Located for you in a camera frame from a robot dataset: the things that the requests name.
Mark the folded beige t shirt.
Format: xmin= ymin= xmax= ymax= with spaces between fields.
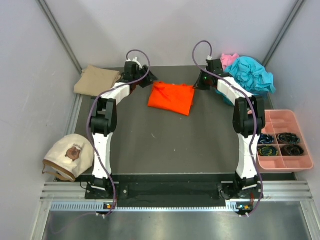
xmin=74 ymin=65 xmax=121 ymax=97

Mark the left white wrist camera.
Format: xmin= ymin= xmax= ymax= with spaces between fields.
xmin=126 ymin=57 xmax=143 ymax=69

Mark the dark hair tie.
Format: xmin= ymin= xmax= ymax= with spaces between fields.
xmin=280 ymin=144 xmax=306 ymax=156

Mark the aluminium frame rail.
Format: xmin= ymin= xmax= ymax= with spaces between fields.
xmin=40 ymin=181 xmax=313 ymax=202

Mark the blue patterned hair tie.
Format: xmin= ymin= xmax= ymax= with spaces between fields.
xmin=259 ymin=133 xmax=275 ymax=145

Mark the green patterned hair tie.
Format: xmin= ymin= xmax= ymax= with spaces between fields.
xmin=257 ymin=145 xmax=280 ymax=157

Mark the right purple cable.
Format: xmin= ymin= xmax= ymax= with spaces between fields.
xmin=191 ymin=40 xmax=265 ymax=217

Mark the orange t shirt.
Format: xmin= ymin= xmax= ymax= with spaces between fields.
xmin=147 ymin=81 xmax=196 ymax=116

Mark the pink divided tray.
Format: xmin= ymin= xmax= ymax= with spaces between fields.
xmin=257 ymin=110 xmax=314 ymax=173

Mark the turquoise t shirt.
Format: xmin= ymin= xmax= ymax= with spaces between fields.
xmin=215 ymin=56 xmax=277 ymax=106

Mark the grey slotted cable duct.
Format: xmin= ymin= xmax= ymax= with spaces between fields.
xmin=49 ymin=201 xmax=253 ymax=213

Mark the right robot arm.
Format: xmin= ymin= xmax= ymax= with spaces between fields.
xmin=194 ymin=56 xmax=266 ymax=200

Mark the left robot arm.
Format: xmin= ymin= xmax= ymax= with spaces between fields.
xmin=85 ymin=57 xmax=157 ymax=200

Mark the pink t shirt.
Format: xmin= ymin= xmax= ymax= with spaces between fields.
xmin=220 ymin=53 xmax=240 ymax=70

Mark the black hair tie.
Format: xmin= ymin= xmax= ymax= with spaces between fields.
xmin=277 ymin=132 xmax=301 ymax=144

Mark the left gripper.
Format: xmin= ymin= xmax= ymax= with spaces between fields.
xmin=132 ymin=64 xmax=158 ymax=88

